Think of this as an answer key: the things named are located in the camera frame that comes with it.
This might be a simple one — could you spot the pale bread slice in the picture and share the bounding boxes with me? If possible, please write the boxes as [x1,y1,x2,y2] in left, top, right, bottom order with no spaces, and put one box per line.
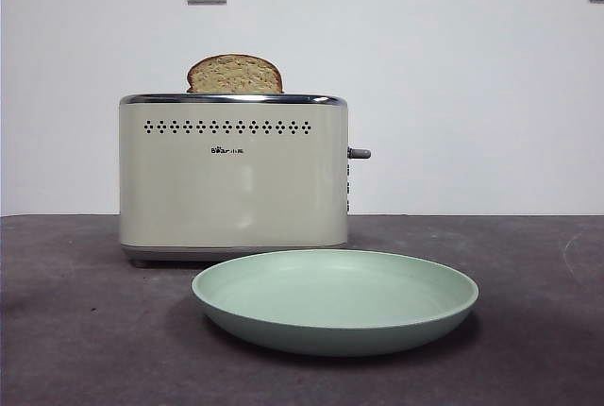
[186,54,284,94]

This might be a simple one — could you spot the pale green round plate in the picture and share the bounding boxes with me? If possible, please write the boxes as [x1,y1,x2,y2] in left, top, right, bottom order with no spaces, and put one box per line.
[191,248,479,358]

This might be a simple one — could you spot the cream two-slot toaster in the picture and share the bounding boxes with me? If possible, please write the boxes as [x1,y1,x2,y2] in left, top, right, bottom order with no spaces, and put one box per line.
[118,93,372,269]

